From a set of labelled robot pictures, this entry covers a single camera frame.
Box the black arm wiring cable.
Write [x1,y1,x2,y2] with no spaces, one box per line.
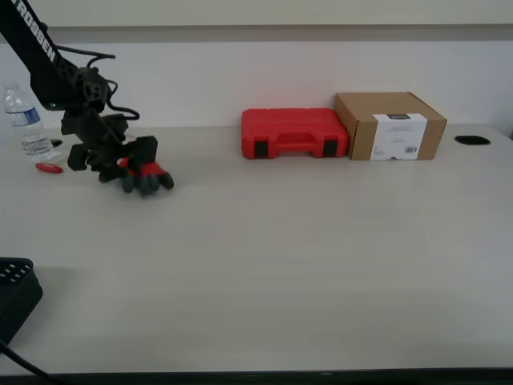
[46,43,142,121]

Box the red and gray work glove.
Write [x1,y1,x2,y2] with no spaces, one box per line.
[115,155,176,196]

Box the brown cardboard box white label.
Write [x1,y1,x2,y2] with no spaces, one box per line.
[333,91,448,163]

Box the thick black cable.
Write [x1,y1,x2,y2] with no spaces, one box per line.
[0,338,55,381]

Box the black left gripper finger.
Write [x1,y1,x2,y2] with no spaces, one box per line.
[67,143,122,184]
[118,136,159,168]

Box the clear plastic water bottle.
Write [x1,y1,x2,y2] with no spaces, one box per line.
[2,81,55,163]

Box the small red hand tool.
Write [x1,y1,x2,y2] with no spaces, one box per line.
[34,161,64,175]

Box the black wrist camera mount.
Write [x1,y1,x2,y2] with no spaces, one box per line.
[75,67,110,110]

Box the black table cable grommet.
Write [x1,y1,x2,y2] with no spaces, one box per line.
[454,135,492,146]

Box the red plastic tool case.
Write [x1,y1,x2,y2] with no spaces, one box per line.
[240,107,351,160]

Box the black device at corner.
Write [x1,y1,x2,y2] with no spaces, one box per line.
[0,257,44,347]

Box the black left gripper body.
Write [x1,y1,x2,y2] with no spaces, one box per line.
[59,107,131,162]

